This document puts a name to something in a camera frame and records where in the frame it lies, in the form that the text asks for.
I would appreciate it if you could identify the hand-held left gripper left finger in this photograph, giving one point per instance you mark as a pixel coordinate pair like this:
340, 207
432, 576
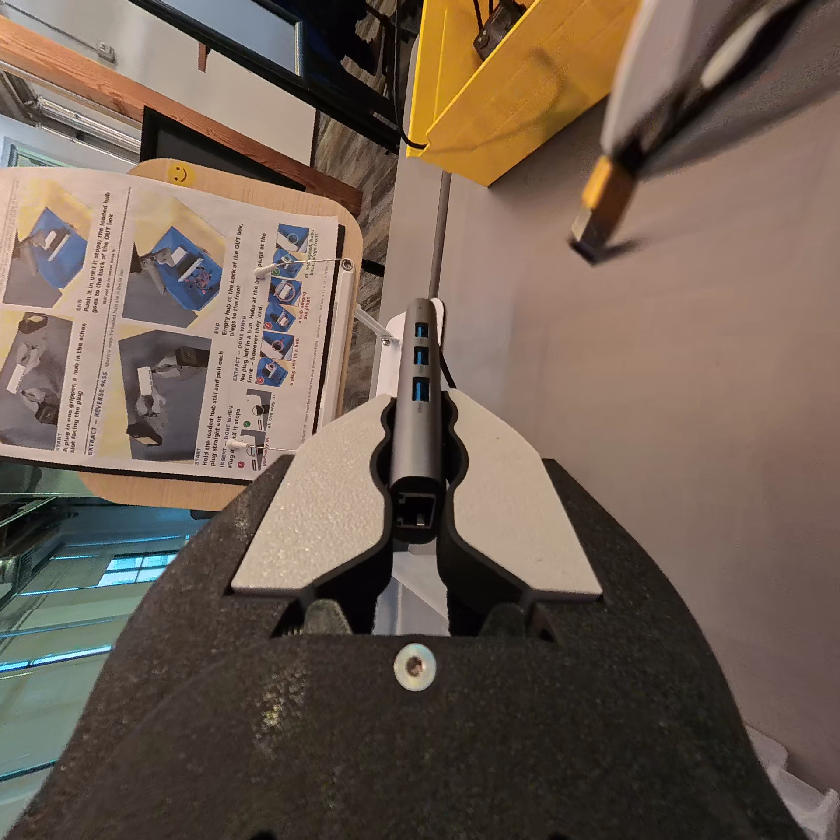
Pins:
315, 525

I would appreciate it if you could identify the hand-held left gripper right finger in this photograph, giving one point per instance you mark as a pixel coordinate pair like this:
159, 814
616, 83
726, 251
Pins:
519, 525

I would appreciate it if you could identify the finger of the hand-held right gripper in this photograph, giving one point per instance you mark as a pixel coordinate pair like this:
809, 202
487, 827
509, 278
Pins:
709, 79

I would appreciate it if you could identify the slim grey usb hub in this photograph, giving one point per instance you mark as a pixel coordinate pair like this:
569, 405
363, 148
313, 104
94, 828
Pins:
418, 433

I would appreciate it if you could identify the yellow plastic bin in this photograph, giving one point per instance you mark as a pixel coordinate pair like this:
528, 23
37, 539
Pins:
525, 92

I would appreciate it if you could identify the white stand base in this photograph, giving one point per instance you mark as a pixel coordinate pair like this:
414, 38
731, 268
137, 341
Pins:
394, 341

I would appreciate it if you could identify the large glass window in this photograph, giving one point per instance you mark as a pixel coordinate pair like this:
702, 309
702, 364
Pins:
79, 617

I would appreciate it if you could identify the instruction poster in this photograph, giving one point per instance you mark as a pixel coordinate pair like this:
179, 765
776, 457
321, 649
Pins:
145, 328

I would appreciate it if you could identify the yellow smiley sticker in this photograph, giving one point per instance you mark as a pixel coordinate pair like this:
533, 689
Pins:
181, 173

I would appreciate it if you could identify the black monitor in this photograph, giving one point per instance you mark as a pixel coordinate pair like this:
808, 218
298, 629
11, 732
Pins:
210, 138

